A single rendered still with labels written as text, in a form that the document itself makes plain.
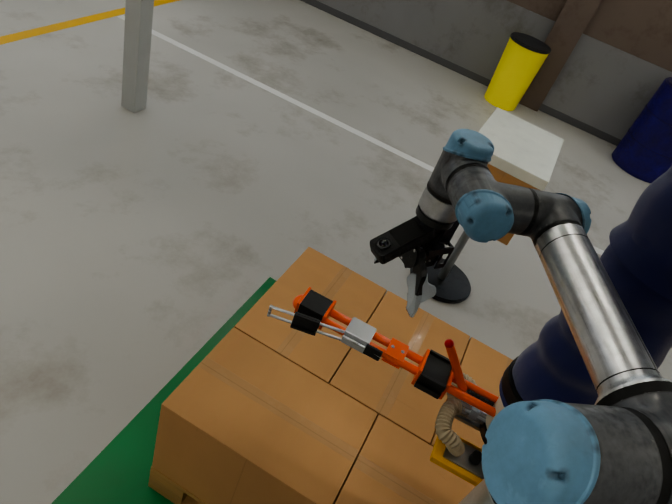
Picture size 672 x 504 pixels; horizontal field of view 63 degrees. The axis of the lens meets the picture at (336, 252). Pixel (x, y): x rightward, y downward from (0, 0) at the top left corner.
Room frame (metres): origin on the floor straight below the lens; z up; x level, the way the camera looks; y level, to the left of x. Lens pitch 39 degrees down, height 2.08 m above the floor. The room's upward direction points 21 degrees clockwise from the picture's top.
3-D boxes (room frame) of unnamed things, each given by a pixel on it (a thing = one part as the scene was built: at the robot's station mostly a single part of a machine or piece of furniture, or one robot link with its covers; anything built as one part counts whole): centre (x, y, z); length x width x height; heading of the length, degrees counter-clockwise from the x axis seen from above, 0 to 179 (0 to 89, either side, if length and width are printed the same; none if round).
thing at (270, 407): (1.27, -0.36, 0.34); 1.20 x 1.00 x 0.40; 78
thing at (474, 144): (0.84, -0.14, 1.67); 0.09 x 0.08 x 0.11; 21
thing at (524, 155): (2.71, -0.67, 0.82); 0.60 x 0.40 x 0.40; 167
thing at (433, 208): (0.84, -0.14, 1.59); 0.08 x 0.08 x 0.05
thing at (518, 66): (6.15, -1.09, 0.35); 0.45 x 0.44 x 0.71; 80
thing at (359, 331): (1.00, -0.13, 1.05); 0.07 x 0.07 x 0.04; 80
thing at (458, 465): (0.82, -0.58, 0.95); 0.34 x 0.10 x 0.05; 80
